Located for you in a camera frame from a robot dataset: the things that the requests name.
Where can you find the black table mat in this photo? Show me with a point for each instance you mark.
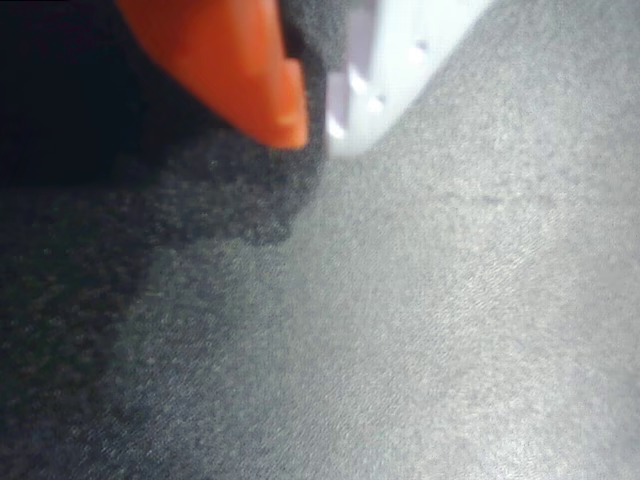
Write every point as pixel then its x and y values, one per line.
pixel 400 325

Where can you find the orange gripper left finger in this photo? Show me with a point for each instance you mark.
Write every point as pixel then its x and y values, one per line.
pixel 225 65

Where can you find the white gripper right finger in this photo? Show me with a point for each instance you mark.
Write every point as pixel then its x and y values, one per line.
pixel 395 75

